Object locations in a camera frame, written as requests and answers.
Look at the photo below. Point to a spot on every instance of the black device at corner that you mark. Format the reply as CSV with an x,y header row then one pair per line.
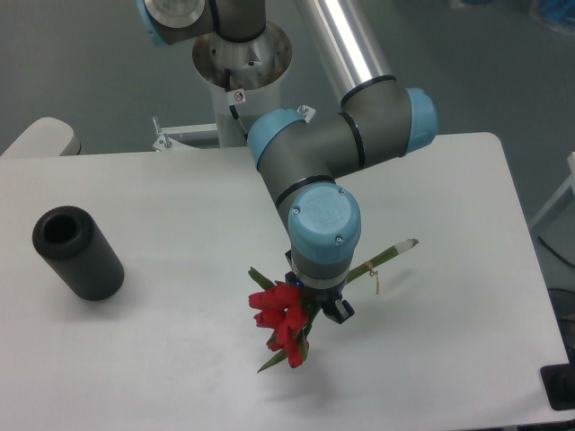
x,y
559,386

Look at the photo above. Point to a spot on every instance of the red tulip bouquet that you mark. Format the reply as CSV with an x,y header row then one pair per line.
x,y
289,311

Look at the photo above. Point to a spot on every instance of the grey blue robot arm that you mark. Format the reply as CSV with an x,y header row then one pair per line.
x,y
300,159

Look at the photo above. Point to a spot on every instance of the black ribbed cylinder vase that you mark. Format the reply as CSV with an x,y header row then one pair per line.
x,y
73,245

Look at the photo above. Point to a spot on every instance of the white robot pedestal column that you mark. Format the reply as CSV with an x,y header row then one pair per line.
x,y
243,78

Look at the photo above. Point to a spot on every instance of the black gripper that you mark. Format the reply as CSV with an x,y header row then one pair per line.
x,y
326,293

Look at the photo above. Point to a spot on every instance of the white pedestal base frame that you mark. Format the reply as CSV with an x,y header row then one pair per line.
x,y
201,136

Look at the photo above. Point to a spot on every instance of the white rounded side table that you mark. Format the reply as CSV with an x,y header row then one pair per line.
x,y
46,137

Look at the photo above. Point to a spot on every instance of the white frame at right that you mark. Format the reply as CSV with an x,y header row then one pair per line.
x,y
560,199

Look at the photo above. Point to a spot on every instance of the blue bag top right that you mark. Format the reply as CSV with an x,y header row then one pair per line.
x,y
557,15

